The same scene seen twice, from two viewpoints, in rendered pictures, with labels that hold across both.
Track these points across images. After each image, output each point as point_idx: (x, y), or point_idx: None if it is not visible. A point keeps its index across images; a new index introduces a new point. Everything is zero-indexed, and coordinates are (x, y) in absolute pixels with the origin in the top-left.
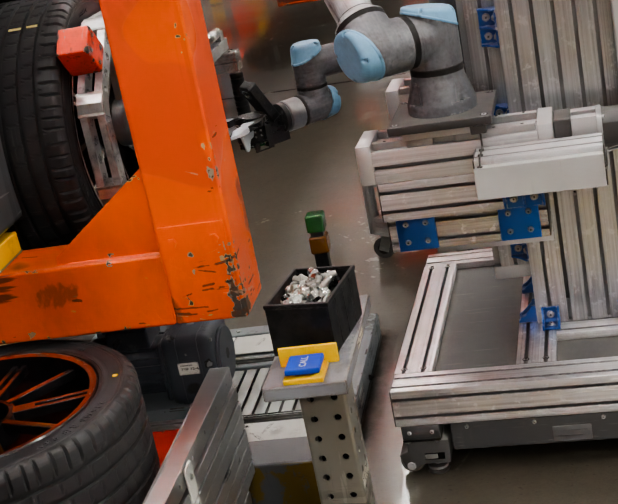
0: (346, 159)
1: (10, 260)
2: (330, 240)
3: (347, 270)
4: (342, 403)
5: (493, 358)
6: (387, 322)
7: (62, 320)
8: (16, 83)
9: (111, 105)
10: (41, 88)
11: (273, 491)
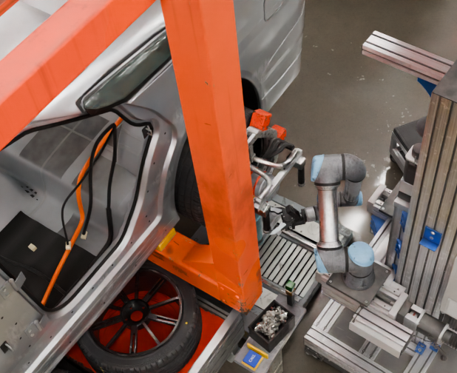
0: (435, 29)
1: (168, 242)
2: (379, 124)
3: (290, 319)
4: None
5: (356, 335)
6: (361, 226)
7: (180, 275)
8: (186, 179)
9: None
10: (195, 189)
11: None
